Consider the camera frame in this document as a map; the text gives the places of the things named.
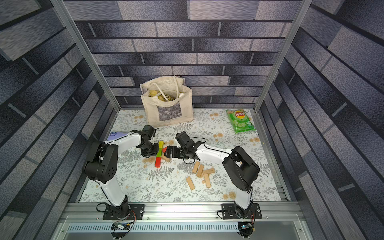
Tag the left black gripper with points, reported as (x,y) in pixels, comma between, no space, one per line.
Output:
(154,152)

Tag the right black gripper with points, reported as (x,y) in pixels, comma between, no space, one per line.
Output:
(174,151)

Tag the yellow block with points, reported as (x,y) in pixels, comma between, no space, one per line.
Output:
(161,144)

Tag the green block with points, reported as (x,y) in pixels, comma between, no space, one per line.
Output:
(159,153)

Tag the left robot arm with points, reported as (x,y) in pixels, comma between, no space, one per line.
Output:
(102,162)

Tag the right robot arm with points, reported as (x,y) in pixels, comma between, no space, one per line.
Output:
(240,167)

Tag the purple tissue pack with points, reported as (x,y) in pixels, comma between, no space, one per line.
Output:
(116,135)

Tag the wooden block bottom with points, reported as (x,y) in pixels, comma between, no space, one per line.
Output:
(190,183)

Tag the wooden block top horizontal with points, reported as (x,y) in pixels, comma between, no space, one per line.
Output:
(209,171)

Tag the beige canvas tote bag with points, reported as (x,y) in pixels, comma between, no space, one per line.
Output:
(167,101)

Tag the green chips bag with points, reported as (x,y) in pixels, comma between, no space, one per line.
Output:
(240,121)

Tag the left circuit board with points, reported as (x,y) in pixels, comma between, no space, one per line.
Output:
(120,226)

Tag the circuit board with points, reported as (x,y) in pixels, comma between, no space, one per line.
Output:
(120,226)
(245,227)

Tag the right circuit board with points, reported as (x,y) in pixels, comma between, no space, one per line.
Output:
(245,227)

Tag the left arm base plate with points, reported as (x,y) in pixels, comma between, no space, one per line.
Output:
(128,213)

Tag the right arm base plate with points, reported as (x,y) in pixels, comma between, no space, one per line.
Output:
(232,212)

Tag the aluminium front rail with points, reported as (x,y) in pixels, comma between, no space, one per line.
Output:
(184,212)

